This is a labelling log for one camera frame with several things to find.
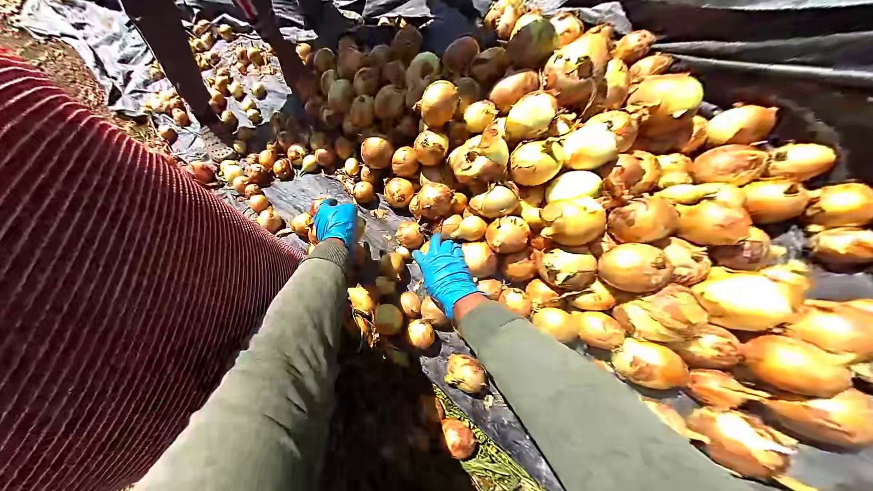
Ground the person's right hand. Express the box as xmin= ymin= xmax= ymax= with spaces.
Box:
xmin=412 ymin=233 xmax=482 ymax=319

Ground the person's left hand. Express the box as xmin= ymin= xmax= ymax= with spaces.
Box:
xmin=313 ymin=198 xmax=358 ymax=249

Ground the person's right forearm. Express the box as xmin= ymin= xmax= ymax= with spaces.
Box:
xmin=453 ymin=293 xmax=761 ymax=491

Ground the person's left forearm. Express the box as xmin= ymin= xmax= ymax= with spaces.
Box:
xmin=132 ymin=238 xmax=350 ymax=491

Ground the pile of yellow onions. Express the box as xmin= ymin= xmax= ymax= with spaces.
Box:
xmin=140 ymin=0 xmax=873 ymax=491

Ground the dark red mesh sack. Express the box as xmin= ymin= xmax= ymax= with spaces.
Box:
xmin=0 ymin=48 xmax=306 ymax=491

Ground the black plastic ground sheet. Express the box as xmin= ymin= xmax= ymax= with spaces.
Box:
xmin=17 ymin=0 xmax=873 ymax=491

